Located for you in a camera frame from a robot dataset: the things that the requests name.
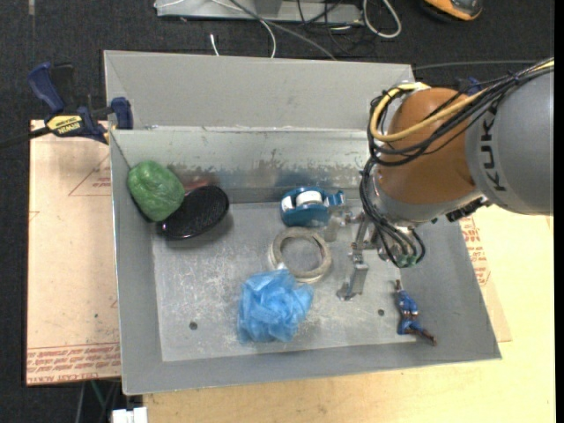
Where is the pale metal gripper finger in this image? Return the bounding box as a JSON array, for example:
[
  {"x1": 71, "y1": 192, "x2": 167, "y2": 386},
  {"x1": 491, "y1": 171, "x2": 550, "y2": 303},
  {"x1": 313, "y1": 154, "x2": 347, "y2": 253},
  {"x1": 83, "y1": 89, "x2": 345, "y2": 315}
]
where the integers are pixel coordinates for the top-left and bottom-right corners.
[
  {"x1": 336, "y1": 253, "x2": 370, "y2": 301},
  {"x1": 324, "y1": 207, "x2": 356, "y2": 242}
]

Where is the blue tape dispenser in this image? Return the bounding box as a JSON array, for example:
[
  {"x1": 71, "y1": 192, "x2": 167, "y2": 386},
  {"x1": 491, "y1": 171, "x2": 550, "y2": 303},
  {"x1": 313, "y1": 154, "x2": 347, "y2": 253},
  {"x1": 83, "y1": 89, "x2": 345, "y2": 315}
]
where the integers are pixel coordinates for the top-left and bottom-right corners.
[{"x1": 279, "y1": 186, "x2": 346, "y2": 228}]

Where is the blue toy figure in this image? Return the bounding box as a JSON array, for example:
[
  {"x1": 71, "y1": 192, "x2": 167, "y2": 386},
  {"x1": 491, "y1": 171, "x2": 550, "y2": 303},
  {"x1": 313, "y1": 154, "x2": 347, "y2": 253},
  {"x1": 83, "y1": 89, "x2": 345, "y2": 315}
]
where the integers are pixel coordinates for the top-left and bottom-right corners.
[{"x1": 393, "y1": 278, "x2": 438, "y2": 347}]

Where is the blue mesh bath sponge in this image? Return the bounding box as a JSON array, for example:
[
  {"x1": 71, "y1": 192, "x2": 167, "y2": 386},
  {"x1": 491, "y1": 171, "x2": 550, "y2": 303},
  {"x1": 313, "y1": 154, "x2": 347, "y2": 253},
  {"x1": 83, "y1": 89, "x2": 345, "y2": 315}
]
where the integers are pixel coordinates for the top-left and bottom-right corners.
[{"x1": 236, "y1": 269, "x2": 315, "y2": 345}]

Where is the grey metal bin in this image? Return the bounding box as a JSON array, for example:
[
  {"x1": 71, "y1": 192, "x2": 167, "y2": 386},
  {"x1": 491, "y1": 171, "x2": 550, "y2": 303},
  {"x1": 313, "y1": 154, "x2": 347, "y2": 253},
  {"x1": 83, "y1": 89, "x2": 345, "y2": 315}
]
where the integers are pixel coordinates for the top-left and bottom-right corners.
[{"x1": 103, "y1": 49, "x2": 502, "y2": 396}]

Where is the green lumpy soft toy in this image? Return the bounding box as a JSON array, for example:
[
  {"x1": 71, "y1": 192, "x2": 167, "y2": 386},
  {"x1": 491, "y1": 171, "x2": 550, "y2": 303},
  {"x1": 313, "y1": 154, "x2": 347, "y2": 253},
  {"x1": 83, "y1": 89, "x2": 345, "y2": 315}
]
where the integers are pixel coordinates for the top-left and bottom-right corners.
[{"x1": 126, "y1": 160, "x2": 186, "y2": 223}]

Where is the brown cardboard board red print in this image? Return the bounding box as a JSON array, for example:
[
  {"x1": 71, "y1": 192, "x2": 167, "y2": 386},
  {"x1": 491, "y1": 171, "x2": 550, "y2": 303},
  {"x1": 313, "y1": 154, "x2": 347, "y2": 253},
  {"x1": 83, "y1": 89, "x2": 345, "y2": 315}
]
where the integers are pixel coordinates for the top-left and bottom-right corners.
[{"x1": 25, "y1": 119, "x2": 513, "y2": 387}]

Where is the beige tape roll ring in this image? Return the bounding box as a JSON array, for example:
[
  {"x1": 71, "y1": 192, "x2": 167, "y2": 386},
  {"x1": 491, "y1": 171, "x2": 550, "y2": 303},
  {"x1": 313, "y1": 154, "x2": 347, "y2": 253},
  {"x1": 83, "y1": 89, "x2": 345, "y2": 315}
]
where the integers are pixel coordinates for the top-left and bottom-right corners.
[{"x1": 269, "y1": 226, "x2": 333, "y2": 285}]

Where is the black cylinder on white bracket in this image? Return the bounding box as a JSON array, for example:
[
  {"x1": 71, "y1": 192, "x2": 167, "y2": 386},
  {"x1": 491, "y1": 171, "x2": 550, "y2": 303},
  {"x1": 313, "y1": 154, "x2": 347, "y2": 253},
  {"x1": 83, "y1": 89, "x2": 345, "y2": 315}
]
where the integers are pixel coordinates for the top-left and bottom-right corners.
[{"x1": 444, "y1": 196, "x2": 490, "y2": 224}]

